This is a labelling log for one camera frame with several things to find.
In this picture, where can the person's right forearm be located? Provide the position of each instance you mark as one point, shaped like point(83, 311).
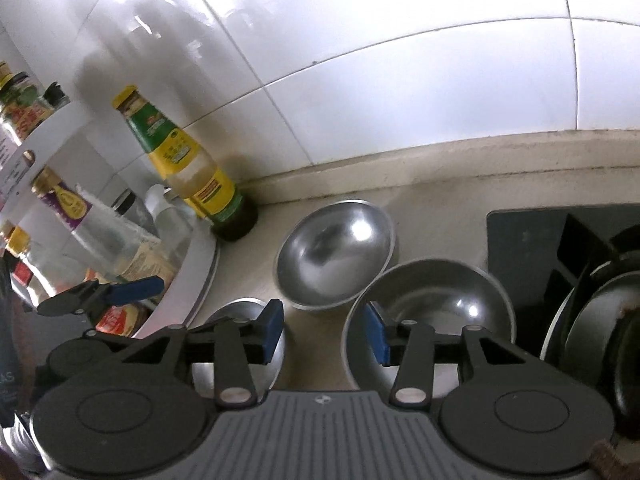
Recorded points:
point(602, 457)

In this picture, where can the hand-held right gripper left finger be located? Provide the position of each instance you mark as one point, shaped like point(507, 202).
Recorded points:
point(272, 330)

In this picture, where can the yellow cap vinegar bottle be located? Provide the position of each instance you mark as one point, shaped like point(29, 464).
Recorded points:
point(30, 270)

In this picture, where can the purple label clear bottle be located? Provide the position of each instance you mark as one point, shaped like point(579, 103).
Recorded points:
point(95, 225)

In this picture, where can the small dark bottle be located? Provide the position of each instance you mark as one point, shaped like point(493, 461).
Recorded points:
point(56, 96)

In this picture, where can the green yellow label bottle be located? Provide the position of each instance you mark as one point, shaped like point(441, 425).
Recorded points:
point(200, 175)

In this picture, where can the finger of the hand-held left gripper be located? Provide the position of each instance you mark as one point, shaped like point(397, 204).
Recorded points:
point(140, 287)

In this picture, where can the stainless steel bowl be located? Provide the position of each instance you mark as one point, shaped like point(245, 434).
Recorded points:
point(440, 295)
point(330, 255)
point(232, 310)

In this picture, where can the white two-tier turntable rack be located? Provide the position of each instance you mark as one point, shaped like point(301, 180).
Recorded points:
point(195, 270)

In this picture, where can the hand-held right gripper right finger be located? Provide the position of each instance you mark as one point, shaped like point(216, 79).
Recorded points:
point(376, 332)

